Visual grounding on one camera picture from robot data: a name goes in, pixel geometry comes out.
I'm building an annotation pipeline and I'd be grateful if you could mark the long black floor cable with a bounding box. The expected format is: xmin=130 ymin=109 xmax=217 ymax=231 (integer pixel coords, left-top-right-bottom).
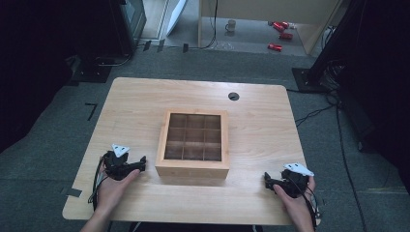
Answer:
xmin=334 ymin=104 xmax=369 ymax=232

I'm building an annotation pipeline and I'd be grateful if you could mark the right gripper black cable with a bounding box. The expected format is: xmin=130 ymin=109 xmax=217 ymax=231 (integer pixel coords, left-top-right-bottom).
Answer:
xmin=289 ymin=177 xmax=323 ymax=230

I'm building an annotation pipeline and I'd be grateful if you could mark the person's left hand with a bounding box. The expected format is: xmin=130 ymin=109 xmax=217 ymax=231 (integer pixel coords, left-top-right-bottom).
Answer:
xmin=94 ymin=162 xmax=142 ymax=216

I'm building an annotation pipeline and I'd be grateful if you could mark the black tape corner mark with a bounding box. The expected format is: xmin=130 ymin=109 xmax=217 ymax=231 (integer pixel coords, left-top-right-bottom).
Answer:
xmin=84 ymin=102 xmax=99 ymax=122

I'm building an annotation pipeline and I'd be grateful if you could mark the tangled black cable bundle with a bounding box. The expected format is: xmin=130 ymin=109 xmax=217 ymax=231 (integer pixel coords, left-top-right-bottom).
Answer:
xmin=318 ymin=58 xmax=346 ymax=95

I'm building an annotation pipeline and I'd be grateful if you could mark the white board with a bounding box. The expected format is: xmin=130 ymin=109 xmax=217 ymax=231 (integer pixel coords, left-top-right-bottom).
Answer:
xmin=165 ymin=0 xmax=189 ymax=37

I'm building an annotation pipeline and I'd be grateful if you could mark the grey mug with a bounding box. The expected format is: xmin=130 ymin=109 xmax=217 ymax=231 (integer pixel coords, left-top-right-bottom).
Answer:
xmin=224 ymin=19 xmax=238 ymax=33

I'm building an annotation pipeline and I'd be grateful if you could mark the wooden compartment box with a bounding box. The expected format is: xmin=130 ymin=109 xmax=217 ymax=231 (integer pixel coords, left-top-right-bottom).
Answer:
xmin=155 ymin=108 xmax=231 ymax=180

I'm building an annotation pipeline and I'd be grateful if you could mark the black stand base plate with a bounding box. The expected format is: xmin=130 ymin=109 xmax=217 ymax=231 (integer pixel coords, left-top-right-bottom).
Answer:
xmin=68 ymin=57 xmax=113 ymax=84
xmin=291 ymin=67 xmax=327 ymax=95

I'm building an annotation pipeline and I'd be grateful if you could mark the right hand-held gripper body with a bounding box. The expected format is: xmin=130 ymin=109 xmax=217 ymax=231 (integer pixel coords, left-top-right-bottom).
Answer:
xmin=271 ymin=161 xmax=315 ymax=199

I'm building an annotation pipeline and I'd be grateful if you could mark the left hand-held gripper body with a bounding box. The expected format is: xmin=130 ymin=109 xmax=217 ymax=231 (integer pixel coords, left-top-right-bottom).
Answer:
xmin=102 ymin=143 xmax=138 ymax=182

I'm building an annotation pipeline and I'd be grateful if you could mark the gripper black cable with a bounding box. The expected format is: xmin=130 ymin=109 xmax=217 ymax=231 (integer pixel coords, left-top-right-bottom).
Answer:
xmin=87 ymin=156 xmax=108 ymax=212
xmin=289 ymin=177 xmax=323 ymax=230

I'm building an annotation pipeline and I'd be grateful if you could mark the black hanging cable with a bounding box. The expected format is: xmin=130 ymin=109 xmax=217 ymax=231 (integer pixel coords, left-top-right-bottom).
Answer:
xmin=189 ymin=0 xmax=220 ymax=50

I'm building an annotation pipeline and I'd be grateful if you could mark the person's right hand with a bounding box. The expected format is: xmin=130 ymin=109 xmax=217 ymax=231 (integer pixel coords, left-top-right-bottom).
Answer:
xmin=272 ymin=175 xmax=319 ymax=226

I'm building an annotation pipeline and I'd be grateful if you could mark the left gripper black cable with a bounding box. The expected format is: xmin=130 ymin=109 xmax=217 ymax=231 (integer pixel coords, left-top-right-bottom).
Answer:
xmin=87 ymin=156 xmax=108 ymax=212

